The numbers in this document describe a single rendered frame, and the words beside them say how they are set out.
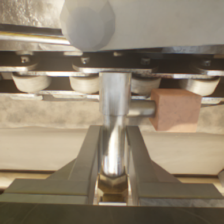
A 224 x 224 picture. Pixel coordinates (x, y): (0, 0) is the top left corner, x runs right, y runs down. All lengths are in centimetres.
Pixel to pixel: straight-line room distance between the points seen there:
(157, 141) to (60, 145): 19
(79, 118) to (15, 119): 11
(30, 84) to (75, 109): 10
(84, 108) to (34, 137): 12
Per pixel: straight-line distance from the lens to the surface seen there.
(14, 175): 47
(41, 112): 29
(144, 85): 17
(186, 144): 34
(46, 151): 36
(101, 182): 17
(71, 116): 28
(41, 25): 18
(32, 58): 21
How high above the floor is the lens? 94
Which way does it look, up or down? 48 degrees down
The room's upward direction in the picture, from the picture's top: 178 degrees counter-clockwise
